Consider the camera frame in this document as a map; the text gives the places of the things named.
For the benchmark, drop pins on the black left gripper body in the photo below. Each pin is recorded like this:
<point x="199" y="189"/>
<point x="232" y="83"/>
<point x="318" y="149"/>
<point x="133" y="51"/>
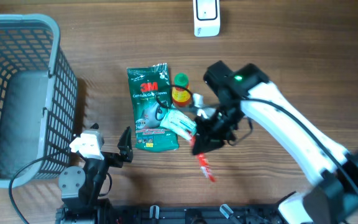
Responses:
<point x="114" y="159"/>

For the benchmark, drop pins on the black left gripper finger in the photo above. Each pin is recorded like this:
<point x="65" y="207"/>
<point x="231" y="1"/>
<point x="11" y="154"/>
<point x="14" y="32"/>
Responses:
<point x="125" y="142"/>
<point x="95" y="126"/>

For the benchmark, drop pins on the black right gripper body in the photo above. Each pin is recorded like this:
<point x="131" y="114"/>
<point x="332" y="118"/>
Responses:
<point x="218" y="126"/>

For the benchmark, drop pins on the red coffee stick sachet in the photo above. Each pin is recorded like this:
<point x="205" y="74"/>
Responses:
<point x="204" y="166"/>

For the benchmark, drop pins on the white teal wet wipes pack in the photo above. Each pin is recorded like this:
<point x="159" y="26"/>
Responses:
<point x="179" y="123"/>

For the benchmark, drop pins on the red sauce bottle green cap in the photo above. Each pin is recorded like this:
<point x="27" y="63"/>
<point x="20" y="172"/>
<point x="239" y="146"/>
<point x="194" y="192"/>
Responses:
<point x="179" y="95"/>

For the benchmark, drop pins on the green 3M gloves packet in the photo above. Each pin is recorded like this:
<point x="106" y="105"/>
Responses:
<point x="149" y="90"/>

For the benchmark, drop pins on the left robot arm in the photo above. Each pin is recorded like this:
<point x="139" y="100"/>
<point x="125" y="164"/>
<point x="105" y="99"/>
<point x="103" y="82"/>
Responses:
<point x="81" y="186"/>

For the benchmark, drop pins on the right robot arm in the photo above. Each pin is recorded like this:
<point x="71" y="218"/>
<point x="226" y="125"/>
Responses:
<point x="330" y="168"/>

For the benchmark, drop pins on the white barcode scanner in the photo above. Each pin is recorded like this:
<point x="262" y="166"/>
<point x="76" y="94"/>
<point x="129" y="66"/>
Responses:
<point x="207" y="20"/>

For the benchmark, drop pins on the grey plastic shopping basket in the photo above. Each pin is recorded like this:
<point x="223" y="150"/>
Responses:
<point x="38" y="93"/>

